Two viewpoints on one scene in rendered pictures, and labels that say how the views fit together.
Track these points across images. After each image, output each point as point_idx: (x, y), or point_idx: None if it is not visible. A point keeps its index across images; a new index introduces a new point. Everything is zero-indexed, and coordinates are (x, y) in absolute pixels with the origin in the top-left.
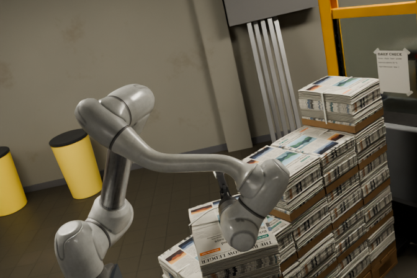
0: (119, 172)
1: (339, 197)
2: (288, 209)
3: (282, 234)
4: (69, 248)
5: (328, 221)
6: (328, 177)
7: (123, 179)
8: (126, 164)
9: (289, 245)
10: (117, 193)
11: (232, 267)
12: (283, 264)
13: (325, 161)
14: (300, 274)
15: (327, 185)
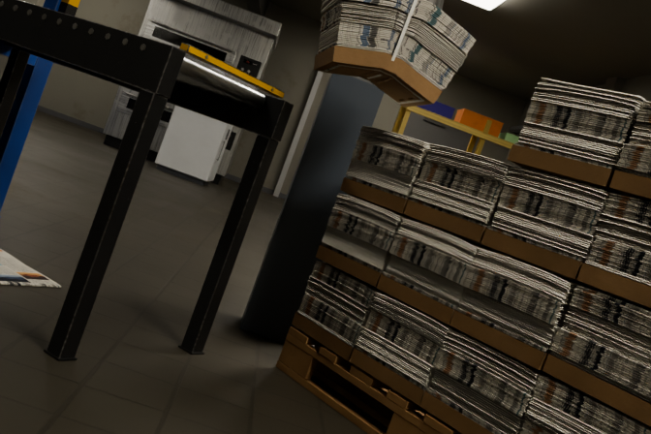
0: None
1: (637, 230)
2: (519, 136)
3: (483, 166)
4: None
5: (578, 250)
6: (635, 155)
7: None
8: None
9: (482, 200)
10: None
11: (327, 8)
12: (454, 219)
13: (648, 113)
14: (465, 275)
15: (625, 171)
